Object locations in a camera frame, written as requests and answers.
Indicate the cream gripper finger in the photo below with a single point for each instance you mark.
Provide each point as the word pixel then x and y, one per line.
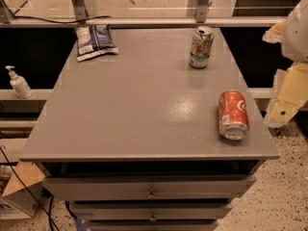
pixel 289 94
pixel 274 33

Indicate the green white 7up can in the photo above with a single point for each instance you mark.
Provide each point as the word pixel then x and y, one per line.
pixel 202 41

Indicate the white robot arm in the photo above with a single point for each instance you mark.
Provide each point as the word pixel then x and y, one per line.
pixel 294 43

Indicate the orange soda can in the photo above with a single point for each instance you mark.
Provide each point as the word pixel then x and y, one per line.
pixel 232 116

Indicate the blue chip bag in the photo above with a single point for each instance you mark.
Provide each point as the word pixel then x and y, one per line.
pixel 94 41

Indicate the top grey drawer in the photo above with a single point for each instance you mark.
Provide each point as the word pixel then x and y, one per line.
pixel 148 188

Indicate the grey drawer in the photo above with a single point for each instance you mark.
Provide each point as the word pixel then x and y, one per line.
pixel 158 225
pixel 150 210
pixel 148 188

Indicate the grey drawer cabinet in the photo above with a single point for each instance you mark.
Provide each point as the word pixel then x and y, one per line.
pixel 146 112

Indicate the middle grey drawer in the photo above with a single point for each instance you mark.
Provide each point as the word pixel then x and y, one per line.
pixel 150 210

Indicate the bottom grey drawer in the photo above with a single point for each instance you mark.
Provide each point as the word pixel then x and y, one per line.
pixel 158 225

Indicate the white pump bottle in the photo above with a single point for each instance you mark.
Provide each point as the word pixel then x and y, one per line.
pixel 19 84

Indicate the cardboard box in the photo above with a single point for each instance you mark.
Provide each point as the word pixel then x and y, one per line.
pixel 20 197

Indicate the left metal bracket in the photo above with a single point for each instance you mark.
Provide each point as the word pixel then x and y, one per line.
pixel 79 9

